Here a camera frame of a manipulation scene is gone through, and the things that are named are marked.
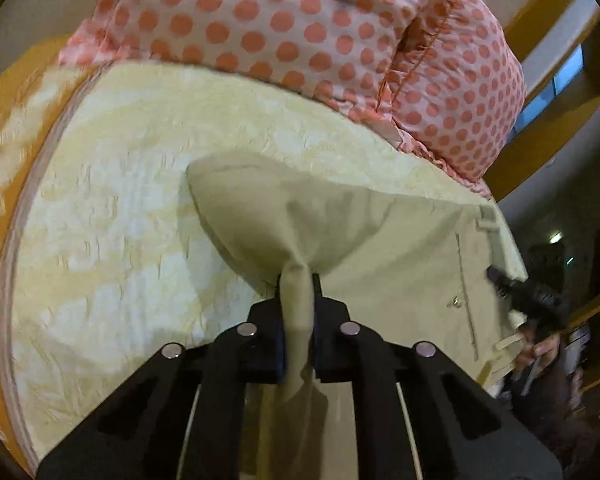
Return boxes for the small pink polka-dot pillow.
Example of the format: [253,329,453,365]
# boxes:
[375,0,527,196]

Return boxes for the person's right hand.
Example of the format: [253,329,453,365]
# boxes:
[511,329,565,383]

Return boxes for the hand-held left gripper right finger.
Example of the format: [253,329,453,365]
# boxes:
[311,274,564,480]

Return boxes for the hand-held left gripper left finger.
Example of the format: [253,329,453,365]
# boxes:
[37,300,287,480]

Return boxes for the yellow patterned bedspread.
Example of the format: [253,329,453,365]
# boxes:
[0,60,529,480]

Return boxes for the person's right forearm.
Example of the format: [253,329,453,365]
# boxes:
[505,355,600,466]

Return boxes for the window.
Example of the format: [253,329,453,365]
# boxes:
[514,44,587,133]

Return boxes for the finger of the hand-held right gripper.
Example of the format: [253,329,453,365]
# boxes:
[486,266,520,307]

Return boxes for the beige pants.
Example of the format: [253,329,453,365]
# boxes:
[186,152,529,480]

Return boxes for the large pink polka-dot pillow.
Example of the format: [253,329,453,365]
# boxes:
[59,0,486,128]

